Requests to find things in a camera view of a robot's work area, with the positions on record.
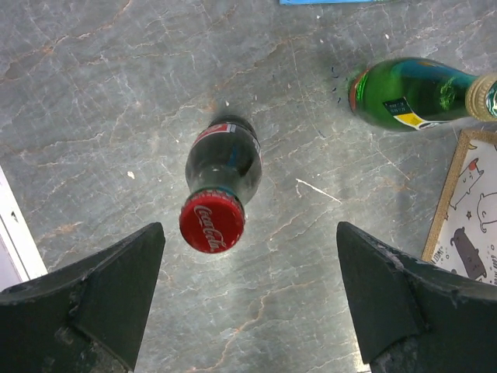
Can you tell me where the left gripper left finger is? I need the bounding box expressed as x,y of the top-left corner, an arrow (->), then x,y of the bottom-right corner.
1,222 -> 165,372

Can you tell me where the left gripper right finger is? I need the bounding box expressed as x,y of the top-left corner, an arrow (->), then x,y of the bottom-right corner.
336,221 -> 496,372

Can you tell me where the brown canvas tote bag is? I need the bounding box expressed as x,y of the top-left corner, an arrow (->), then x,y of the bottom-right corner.
422,130 -> 496,285

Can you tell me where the cola bottle red cap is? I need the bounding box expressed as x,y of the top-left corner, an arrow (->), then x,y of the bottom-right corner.
178,114 -> 264,255

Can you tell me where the green glass bottle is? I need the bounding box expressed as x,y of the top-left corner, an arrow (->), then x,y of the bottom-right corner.
349,58 -> 496,131

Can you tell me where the blue patterned cloth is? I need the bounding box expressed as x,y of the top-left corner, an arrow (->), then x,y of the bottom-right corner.
279,0 -> 388,5

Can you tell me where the aluminium frame rail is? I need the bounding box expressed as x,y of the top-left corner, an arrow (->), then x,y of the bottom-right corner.
0,169 -> 47,291

